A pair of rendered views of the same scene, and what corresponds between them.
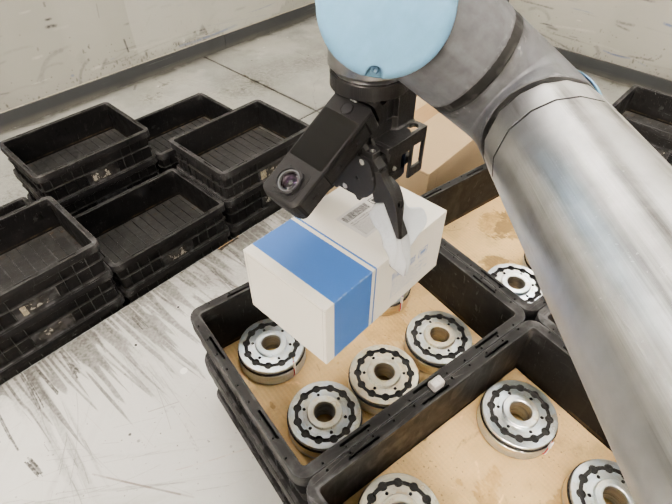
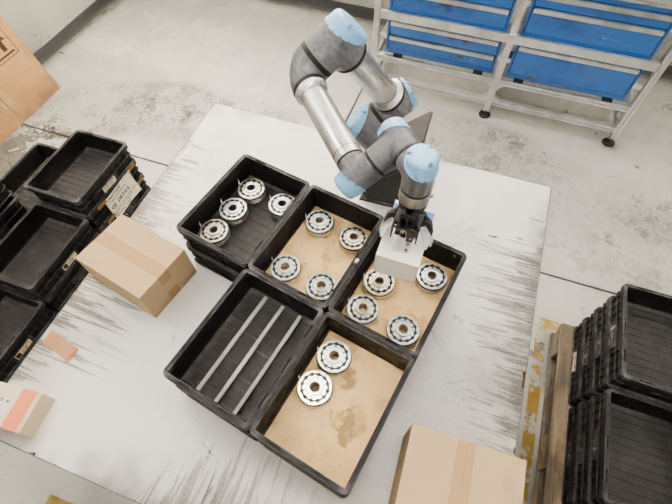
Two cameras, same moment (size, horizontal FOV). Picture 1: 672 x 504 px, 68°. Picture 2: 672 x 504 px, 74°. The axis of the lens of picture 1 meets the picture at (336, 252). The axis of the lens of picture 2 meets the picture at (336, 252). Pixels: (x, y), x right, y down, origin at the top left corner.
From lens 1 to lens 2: 1.26 m
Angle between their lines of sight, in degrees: 75
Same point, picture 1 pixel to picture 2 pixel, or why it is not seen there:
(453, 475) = (339, 262)
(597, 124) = (343, 134)
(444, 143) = (417, 474)
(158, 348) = (495, 296)
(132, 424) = (474, 262)
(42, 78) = not seen: outside the picture
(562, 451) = (301, 286)
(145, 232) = (645, 460)
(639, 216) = (336, 115)
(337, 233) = not seen: hidden behind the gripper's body
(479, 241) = (361, 399)
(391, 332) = (385, 312)
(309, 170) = not seen: hidden behind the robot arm
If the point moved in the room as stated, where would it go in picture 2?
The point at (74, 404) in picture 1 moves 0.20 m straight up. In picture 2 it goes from (504, 260) to (522, 230)
